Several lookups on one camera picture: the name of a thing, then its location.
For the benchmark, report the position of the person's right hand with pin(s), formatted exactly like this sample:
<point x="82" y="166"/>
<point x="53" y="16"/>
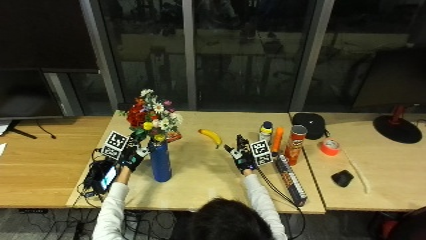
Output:
<point x="242" y="159"/>

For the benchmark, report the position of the person's left hand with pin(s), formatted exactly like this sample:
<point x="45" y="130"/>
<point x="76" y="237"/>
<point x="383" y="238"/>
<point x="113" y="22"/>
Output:
<point x="131" y="159"/>

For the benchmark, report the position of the white marker cube right glove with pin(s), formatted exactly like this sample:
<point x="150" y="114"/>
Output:
<point x="261" y="152"/>

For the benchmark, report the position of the white marker cube glove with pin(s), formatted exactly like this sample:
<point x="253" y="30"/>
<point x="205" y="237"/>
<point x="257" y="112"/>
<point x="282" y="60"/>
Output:
<point x="261" y="152"/>
<point x="114" y="145"/>

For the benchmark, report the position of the blue cylindrical vase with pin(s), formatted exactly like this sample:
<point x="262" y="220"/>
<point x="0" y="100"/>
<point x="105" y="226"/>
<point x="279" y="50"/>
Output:
<point x="159" y="163"/>

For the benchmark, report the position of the yellow banana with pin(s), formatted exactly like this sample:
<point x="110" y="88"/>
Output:
<point x="211" y="136"/>

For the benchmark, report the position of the white bottle with blue cap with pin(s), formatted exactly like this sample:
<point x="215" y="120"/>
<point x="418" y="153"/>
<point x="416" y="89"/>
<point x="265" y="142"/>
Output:
<point x="265" y="132"/>

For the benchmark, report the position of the white marker cube left glove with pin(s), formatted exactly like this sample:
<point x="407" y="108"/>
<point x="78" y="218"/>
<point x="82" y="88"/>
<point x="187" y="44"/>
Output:
<point x="114" y="145"/>

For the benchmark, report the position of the orange carrot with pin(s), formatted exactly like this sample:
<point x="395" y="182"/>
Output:
<point x="277" y="140"/>

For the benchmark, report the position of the colourful flower bouquet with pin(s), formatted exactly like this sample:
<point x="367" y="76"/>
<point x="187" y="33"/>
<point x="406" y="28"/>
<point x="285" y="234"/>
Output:
<point x="153" y="116"/>

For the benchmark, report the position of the black device with lit screen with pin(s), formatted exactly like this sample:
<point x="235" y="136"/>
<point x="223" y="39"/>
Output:
<point x="102" y="176"/>

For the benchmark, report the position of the orange chips can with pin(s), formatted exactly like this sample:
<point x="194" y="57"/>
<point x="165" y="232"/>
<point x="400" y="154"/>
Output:
<point x="294" y="146"/>

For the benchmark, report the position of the black pouch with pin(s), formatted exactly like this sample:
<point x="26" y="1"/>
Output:
<point x="309" y="125"/>

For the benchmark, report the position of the long dark printed box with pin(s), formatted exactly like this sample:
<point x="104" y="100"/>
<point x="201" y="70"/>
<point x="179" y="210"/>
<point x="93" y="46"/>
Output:
<point x="290" y="180"/>

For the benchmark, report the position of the orange tape roll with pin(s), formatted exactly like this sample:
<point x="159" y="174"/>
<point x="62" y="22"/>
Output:
<point x="329" y="147"/>

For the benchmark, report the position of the black computer mouse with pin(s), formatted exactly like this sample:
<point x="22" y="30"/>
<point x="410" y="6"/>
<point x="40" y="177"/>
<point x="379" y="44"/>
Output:
<point x="342" y="178"/>

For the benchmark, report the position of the thin white stick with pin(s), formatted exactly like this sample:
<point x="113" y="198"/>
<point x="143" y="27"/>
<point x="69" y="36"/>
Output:
<point x="358" y="175"/>

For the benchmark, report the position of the black power strip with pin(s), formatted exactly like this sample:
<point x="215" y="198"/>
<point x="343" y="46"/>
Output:
<point x="32" y="211"/>

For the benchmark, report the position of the white paper sheet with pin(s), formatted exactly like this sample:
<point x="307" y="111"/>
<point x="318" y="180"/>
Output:
<point x="2" y="126"/>

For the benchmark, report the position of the black monitor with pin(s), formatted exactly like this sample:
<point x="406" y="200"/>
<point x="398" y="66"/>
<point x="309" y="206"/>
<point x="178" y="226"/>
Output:
<point x="24" y="91"/>

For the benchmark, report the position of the black lamp base red pole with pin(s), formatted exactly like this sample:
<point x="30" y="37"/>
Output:
<point x="396" y="128"/>

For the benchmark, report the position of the red and black chair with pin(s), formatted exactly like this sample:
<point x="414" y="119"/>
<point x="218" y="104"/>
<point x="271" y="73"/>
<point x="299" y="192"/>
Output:
<point x="396" y="225"/>

